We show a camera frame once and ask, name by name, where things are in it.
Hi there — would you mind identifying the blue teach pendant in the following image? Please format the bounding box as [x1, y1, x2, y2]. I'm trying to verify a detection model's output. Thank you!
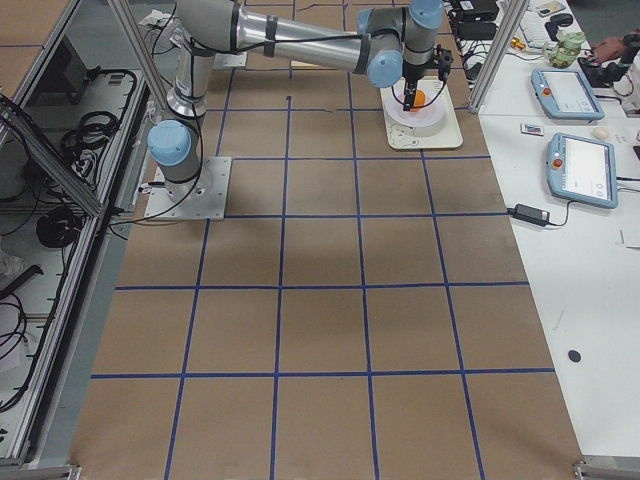
[546, 133, 618, 209]
[530, 69, 605, 121]

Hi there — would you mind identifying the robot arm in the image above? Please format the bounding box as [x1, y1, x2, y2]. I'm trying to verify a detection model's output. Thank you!
[166, 1, 452, 120]

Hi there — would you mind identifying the beige round ball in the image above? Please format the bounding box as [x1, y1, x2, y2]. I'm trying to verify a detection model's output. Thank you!
[592, 127, 610, 141]

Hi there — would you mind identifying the far blue teach pendant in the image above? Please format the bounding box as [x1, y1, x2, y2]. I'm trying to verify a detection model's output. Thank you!
[530, 69, 605, 121]

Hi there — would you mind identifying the bamboo cutting board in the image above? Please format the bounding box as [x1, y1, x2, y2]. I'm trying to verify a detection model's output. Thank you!
[290, 60, 322, 69]

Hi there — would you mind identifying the white keyboard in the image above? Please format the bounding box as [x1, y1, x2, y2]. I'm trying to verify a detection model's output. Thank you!
[520, 11, 550, 49]

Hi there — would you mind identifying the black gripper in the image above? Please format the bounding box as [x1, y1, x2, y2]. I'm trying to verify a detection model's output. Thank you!
[403, 62, 430, 112]

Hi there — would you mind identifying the near blue teach pendant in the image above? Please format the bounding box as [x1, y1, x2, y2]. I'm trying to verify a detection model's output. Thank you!
[546, 133, 618, 209]

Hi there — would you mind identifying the black round cap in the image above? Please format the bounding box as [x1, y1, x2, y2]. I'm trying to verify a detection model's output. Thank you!
[568, 350, 582, 363]

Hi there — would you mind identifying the aluminium frame post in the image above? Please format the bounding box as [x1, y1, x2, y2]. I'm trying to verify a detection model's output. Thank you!
[468, 0, 529, 114]

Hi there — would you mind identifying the black power adapter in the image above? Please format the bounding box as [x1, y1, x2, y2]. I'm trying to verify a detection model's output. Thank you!
[507, 204, 550, 227]

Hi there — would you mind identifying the white round plate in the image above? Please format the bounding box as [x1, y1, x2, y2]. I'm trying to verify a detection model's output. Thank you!
[381, 87, 446, 137]

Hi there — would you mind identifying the orange fruit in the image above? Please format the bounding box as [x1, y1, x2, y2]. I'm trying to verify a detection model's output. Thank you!
[412, 90, 426, 111]

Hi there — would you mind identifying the small white card box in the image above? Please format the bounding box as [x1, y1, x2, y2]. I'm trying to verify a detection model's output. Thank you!
[520, 123, 545, 137]

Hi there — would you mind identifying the green plush toy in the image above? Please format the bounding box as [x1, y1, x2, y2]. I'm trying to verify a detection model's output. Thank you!
[542, 30, 586, 69]

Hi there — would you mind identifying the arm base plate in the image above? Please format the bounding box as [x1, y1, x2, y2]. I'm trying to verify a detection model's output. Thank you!
[213, 52, 247, 70]
[144, 156, 232, 221]

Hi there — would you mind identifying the cream bear tray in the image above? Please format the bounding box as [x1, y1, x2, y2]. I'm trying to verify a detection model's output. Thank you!
[380, 81, 463, 150]

